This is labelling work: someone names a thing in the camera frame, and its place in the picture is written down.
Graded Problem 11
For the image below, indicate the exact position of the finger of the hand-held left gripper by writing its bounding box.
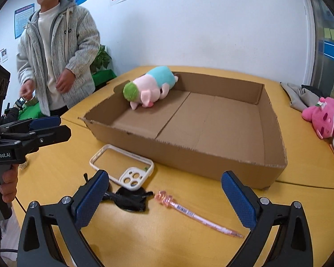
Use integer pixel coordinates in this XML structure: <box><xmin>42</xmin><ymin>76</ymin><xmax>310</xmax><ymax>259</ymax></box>
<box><xmin>0</xmin><ymin>125</ymin><xmax>72</xmax><ymax>153</ymax></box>
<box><xmin>0</xmin><ymin>116</ymin><xmax>62</xmax><ymax>134</ymax></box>

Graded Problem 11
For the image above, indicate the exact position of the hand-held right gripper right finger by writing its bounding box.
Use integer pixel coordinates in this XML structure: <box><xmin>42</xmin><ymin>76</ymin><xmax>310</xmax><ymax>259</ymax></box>
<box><xmin>221</xmin><ymin>170</ymin><xmax>314</xmax><ymax>267</ymax></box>

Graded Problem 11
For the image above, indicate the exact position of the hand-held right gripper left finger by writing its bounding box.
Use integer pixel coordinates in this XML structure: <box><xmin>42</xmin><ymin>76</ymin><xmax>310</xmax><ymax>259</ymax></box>
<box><xmin>17</xmin><ymin>170</ymin><xmax>110</xmax><ymax>267</ymax></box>

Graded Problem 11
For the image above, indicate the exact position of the black suction phone holder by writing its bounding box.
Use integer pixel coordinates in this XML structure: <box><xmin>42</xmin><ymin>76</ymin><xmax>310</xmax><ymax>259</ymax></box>
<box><xmin>83</xmin><ymin>174</ymin><xmax>154</xmax><ymax>212</ymax></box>

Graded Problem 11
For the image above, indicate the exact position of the white phone case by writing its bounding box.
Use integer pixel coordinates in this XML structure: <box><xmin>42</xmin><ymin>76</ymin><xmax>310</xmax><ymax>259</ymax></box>
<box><xmin>90</xmin><ymin>144</ymin><xmax>155</xmax><ymax>191</ymax></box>

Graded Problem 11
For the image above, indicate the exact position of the pink transparent pen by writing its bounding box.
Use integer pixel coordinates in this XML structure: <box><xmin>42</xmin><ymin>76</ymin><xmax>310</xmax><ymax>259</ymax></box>
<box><xmin>154</xmin><ymin>190</ymin><xmax>244</xmax><ymax>239</ymax></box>

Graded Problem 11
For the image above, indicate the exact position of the brown cardboard box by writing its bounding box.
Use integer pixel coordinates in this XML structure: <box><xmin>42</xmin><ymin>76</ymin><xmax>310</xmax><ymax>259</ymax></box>
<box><xmin>78</xmin><ymin>71</ymin><xmax>288</xmax><ymax>191</ymax></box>

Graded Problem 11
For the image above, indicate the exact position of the person's left hand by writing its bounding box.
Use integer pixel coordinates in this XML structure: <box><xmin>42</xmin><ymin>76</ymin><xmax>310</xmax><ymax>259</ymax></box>
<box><xmin>0</xmin><ymin>164</ymin><xmax>19</xmax><ymax>203</ymax></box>

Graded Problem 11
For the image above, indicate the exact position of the green potted plant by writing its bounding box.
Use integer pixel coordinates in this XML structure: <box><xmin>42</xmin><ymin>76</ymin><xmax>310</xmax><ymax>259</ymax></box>
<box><xmin>90</xmin><ymin>44</ymin><xmax>112</xmax><ymax>74</ymax></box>

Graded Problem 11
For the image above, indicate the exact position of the pink pig plush toy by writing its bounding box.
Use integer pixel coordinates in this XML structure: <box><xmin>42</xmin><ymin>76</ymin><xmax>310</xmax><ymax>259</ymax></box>
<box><xmin>123</xmin><ymin>66</ymin><xmax>179</xmax><ymax>110</ymax></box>

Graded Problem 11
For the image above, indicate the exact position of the grey cloth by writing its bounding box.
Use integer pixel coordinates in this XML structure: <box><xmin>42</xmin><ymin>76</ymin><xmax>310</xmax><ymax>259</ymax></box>
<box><xmin>280</xmin><ymin>82</ymin><xmax>320</xmax><ymax>113</ymax></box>

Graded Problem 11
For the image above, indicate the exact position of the pink bear plush toy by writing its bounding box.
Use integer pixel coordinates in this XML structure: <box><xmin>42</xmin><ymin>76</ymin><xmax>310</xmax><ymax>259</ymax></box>
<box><xmin>302</xmin><ymin>97</ymin><xmax>334</xmax><ymax>140</ymax></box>

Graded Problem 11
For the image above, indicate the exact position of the black cloth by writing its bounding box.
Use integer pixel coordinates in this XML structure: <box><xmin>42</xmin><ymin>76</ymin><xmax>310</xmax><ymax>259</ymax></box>
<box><xmin>302</xmin><ymin>85</ymin><xmax>327</xmax><ymax>98</ymax></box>

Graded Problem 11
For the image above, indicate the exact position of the black cable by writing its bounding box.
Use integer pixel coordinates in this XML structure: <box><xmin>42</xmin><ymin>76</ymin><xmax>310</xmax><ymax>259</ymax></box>
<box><xmin>0</xmin><ymin>197</ymin><xmax>27</xmax><ymax>254</ymax></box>

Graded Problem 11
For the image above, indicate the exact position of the blue wall poster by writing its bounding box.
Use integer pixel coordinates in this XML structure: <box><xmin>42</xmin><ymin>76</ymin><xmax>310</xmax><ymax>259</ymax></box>
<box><xmin>14</xmin><ymin>4</ymin><xmax>35</xmax><ymax>39</ymax></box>

